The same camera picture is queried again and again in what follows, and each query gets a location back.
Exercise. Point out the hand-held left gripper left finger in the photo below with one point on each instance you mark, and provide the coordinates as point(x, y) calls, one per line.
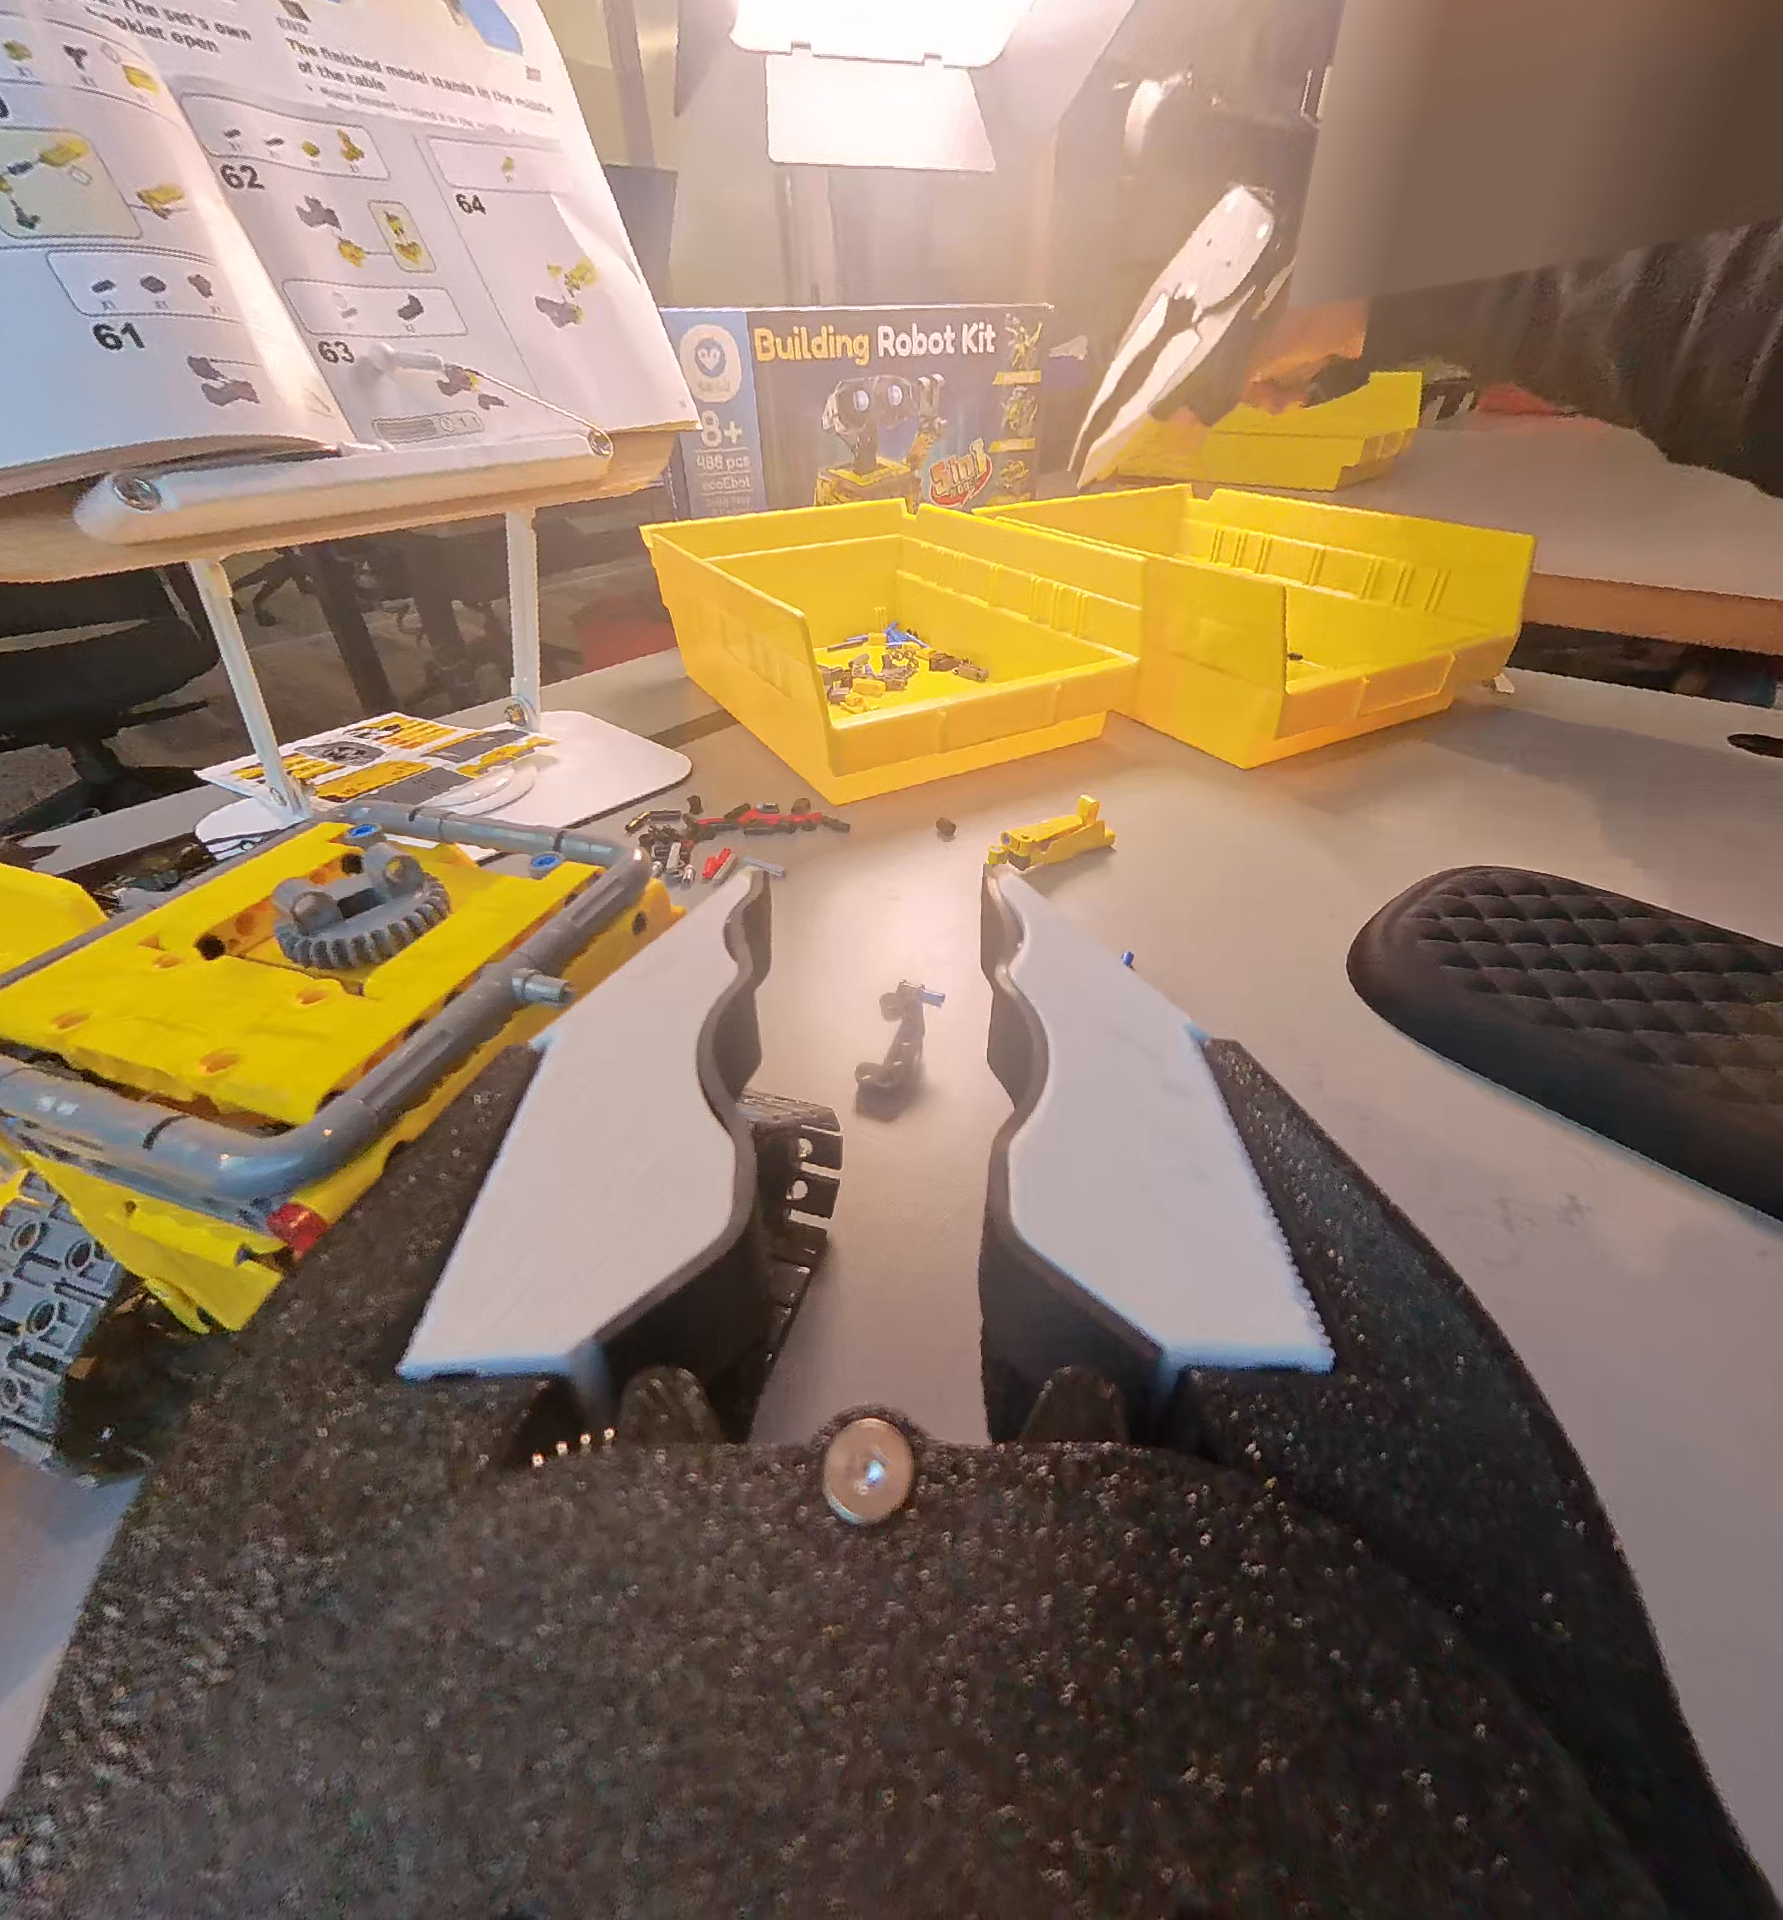
point(579, 1202)

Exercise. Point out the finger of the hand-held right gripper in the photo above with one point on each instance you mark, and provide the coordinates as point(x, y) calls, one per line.
point(1238, 300)
point(1148, 345)

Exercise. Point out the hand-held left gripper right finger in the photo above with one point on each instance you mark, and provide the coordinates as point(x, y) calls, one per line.
point(1161, 1202)

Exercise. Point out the grey bent beam piece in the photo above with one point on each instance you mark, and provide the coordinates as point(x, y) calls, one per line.
point(898, 1041)

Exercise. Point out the yellow toy tracked robot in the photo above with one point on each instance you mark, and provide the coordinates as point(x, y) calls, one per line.
point(234, 1022)

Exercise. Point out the large yellow bin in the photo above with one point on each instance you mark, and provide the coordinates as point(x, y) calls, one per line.
point(803, 736)

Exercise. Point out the person's right forearm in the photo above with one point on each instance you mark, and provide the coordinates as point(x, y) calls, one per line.
point(1674, 345)

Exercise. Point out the grey desk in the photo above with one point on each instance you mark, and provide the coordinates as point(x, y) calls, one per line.
point(1493, 1352)

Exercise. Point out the black desk grommet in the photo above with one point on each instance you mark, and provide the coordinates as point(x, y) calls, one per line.
point(1768, 745)

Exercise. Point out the yellow bins stack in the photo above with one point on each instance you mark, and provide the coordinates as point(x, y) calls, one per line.
point(1297, 444)

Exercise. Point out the blue printed cardboard box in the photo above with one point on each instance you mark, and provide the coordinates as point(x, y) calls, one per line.
point(832, 390)

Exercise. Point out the small yellow block assembly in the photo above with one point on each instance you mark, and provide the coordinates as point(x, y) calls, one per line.
point(1056, 834)

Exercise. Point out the white light panel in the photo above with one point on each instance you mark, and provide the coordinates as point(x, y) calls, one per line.
point(878, 77)

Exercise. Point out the pile of small building pieces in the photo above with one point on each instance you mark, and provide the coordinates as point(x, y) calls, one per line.
point(742, 827)

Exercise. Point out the printed sticker sheet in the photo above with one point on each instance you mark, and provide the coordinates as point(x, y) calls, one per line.
point(384, 756)

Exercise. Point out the wooden table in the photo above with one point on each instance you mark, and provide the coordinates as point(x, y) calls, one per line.
point(1674, 557)

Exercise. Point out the black dimpled cushion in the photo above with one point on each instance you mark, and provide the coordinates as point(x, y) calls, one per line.
point(1642, 1022)

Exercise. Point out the white book stand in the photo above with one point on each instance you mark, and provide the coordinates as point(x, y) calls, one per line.
point(384, 495)

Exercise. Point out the black office chair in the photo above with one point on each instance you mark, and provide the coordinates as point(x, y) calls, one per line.
point(53, 676)

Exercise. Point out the instruction booklet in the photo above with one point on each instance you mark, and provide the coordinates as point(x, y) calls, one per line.
point(261, 181)

